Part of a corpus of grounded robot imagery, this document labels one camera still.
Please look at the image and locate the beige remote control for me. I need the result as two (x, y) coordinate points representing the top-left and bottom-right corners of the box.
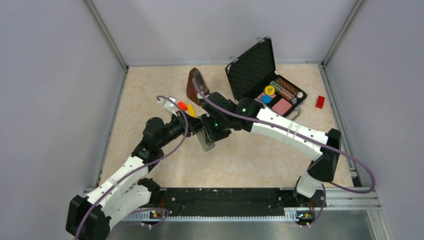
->
(196, 129), (216, 152)

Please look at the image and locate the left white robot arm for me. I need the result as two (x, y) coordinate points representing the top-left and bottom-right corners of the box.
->
(65, 111), (203, 240)

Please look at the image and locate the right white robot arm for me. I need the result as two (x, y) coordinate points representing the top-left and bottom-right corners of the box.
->
(197, 92), (342, 206)

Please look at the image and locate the yellow toy block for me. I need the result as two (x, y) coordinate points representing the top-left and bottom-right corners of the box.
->
(187, 104), (197, 118)

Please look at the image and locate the orange toy block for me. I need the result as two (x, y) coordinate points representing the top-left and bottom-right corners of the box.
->
(177, 101), (188, 111)

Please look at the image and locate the brown metronome with clear cover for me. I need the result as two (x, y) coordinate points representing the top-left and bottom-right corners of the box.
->
(186, 67), (211, 106)

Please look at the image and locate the blue poker chip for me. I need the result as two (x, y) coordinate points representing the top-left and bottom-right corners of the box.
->
(260, 94), (273, 104)

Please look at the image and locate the black poker chip case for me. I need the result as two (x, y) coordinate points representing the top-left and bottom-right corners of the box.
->
(225, 36), (308, 117)

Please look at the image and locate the yellow big blind chip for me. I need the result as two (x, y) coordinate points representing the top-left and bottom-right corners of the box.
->
(263, 85), (276, 96)

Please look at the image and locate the red playing card deck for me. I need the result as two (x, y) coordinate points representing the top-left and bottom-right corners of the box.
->
(271, 98), (293, 116)

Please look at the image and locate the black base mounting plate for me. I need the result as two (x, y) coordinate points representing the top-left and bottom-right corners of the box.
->
(142, 187), (325, 217)

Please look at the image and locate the red toy block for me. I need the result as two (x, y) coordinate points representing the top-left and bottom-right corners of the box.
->
(315, 95), (326, 109)

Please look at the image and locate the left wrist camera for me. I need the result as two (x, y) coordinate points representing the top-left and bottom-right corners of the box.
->
(157, 96), (177, 116)

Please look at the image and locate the aluminium frame rail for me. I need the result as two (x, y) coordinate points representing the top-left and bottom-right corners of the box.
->
(79, 188), (382, 223)

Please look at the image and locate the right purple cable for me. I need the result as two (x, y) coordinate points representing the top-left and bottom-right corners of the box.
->
(192, 78), (377, 229)

